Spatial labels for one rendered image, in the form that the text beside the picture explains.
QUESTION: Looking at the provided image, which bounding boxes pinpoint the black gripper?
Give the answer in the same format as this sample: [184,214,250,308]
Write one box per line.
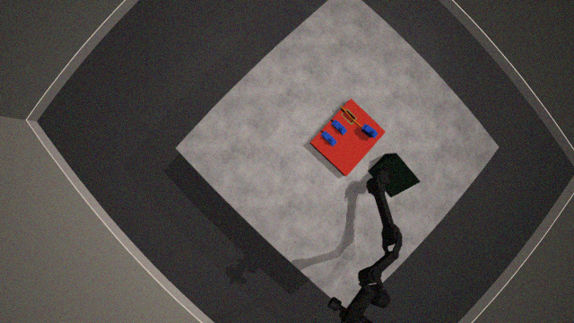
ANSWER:
[328,296,373,323]

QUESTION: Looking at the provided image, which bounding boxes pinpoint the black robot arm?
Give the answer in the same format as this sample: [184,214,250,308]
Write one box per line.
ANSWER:
[344,168,403,323]

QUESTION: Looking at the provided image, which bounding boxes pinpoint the blue micro servo with orange cable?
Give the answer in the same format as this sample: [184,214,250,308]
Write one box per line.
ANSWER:
[344,110,378,138]

